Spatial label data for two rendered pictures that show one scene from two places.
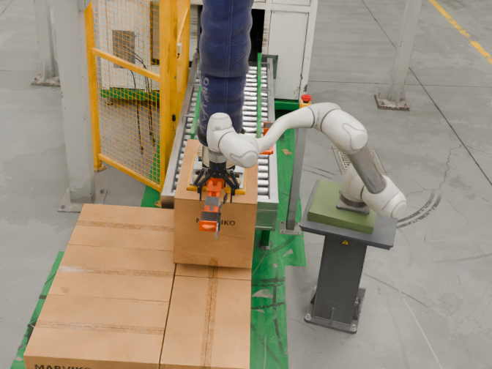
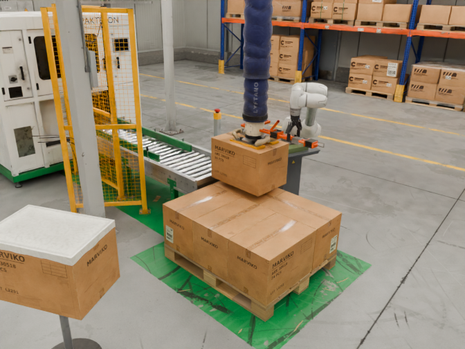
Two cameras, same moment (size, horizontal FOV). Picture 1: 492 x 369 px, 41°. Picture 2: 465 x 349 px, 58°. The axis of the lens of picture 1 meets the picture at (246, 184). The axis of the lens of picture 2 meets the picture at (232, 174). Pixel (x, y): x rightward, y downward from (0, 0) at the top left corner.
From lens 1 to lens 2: 2.94 m
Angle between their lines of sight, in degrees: 41
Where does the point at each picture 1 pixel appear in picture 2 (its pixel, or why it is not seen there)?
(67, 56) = (85, 124)
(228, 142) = (313, 97)
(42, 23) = not seen: outside the picture
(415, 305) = (302, 192)
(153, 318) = (283, 219)
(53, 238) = not seen: hidden behind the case
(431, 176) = not seen: hidden behind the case
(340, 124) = (317, 86)
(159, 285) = (261, 210)
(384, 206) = (315, 131)
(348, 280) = (295, 183)
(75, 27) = (89, 101)
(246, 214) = (285, 151)
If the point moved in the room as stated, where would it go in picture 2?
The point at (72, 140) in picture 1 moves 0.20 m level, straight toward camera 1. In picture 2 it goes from (91, 187) to (107, 192)
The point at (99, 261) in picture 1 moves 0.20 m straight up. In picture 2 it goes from (220, 217) to (220, 195)
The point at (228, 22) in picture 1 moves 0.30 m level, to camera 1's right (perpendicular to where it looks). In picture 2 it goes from (268, 46) to (290, 44)
